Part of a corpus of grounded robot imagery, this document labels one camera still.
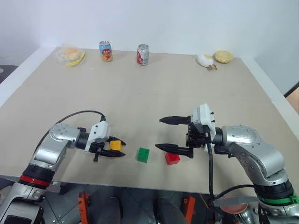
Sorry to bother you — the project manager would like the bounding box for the clear plastic bag yellow strip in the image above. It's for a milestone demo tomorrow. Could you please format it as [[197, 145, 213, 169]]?
[[55, 43, 87, 69]]

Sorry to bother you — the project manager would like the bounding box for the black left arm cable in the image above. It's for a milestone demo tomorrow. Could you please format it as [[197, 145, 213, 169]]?
[[35, 110, 107, 154]]

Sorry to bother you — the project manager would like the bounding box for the red and white drink can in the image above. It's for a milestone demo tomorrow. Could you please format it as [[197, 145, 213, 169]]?
[[136, 44, 150, 67]]

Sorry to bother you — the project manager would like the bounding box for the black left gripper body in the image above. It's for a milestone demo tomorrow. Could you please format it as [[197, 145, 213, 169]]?
[[89, 138, 112, 162]]

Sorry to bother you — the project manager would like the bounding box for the blue and orange drink can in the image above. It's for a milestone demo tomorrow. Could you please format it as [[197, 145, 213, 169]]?
[[99, 41, 114, 63]]

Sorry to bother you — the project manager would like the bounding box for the grey metal table bracket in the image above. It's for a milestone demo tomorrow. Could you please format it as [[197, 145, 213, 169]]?
[[48, 182, 69, 196]]

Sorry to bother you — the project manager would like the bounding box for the red toy brick cube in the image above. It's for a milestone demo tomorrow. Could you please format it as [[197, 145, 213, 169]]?
[[164, 153, 181, 166]]

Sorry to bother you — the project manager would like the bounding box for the yellow egg tart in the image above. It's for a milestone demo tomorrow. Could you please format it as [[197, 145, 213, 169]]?
[[214, 50, 234, 64]]

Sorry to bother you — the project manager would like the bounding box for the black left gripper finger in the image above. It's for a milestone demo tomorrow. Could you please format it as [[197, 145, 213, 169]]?
[[108, 136, 127, 147], [100, 149, 127, 158]]

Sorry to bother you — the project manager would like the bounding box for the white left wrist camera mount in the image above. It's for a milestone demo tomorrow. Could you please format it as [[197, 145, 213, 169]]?
[[84, 121, 111, 154]]

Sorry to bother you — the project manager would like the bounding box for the orange clamp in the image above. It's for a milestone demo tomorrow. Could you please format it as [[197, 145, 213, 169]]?
[[183, 196, 196, 223], [77, 191, 91, 224]]

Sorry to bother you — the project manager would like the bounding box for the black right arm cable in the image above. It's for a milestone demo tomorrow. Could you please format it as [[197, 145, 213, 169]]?
[[205, 133, 256, 209]]

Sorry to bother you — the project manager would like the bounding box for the round orange bread bun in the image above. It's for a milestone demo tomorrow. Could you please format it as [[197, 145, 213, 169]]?
[[62, 47, 79, 60]]

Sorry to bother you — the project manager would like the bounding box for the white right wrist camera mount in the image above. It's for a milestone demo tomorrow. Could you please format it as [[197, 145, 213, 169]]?
[[191, 103, 217, 153]]

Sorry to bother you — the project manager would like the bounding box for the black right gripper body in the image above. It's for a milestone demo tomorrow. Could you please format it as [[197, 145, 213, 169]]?
[[185, 121, 212, 149]]

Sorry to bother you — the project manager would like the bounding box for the white duck toy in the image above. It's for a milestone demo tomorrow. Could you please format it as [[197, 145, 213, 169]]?
[[197, 54, 214, 69]]

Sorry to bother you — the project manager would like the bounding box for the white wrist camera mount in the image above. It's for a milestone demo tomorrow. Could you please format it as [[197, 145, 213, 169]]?
[[84, 121, 111, 154], [191, 103, 217, 153]]

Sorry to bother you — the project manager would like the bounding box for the yellow toy brick cube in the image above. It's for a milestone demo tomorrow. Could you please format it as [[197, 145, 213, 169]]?
[[109, 140, 122, 152]]

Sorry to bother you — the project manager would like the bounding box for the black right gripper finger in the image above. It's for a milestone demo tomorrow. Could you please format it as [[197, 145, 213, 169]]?
[[159, 115, 192, 126], [155, 143, 194, 159]]

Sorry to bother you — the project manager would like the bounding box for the green toy brick cube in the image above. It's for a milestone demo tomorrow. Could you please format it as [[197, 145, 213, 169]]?
[[136, 147, 150, 163]]

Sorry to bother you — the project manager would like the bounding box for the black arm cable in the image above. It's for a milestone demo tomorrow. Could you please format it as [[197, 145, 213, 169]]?
[[205, 133, 256, 209], [35, 110, 107, 154]]

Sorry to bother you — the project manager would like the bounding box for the pink round disc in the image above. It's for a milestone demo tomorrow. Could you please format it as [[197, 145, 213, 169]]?
[[220, 196, 249, 214]]

